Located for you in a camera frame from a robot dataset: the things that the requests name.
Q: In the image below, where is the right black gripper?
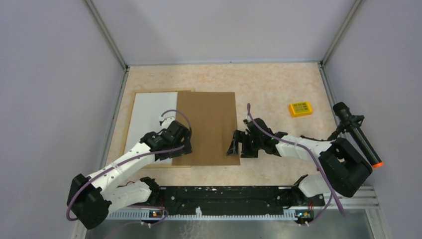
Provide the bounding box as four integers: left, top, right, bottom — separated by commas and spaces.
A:
227, 129, 263, 158

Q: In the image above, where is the brown frame backing board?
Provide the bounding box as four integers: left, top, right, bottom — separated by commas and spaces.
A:
172, 91, 240, 166

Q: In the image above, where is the sunflower photo print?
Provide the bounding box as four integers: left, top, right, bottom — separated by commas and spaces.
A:
123, 92, 179, 165

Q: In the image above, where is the light wooden picture frame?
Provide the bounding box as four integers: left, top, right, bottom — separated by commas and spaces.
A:
119, 88, 195, 169

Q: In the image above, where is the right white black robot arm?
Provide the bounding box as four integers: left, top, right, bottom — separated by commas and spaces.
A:
226, 118, 373, 205

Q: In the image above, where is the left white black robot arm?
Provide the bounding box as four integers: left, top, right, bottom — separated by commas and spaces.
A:
66, 119, 192, 229

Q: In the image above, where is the yellow calculator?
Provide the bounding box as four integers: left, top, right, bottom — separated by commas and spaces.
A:
288, 101, 313, 118

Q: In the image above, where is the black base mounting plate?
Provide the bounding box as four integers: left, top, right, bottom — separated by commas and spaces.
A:
142, 186, 325, 216

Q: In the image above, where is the black microphone orange tip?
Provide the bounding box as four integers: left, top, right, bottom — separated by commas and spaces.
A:
328, 102, 384, 168

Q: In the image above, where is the black microphone tripod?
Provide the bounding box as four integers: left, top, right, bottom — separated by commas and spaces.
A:
300, 115, 369, 143

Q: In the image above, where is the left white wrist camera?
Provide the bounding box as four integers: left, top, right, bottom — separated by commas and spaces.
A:
159, 116, 175, 129

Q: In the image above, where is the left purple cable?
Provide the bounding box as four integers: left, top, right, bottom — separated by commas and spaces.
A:
66, 109, 193, 228

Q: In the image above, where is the purple cable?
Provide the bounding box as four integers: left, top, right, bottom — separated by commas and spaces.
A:
246, 103, 346, 227
66, 109, 193, 228

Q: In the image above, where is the white toothed cable rail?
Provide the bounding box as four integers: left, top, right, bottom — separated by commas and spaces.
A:
106, 208, 303, 221

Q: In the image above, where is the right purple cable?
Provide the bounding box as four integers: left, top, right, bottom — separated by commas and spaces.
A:
246, 103, 346, 227

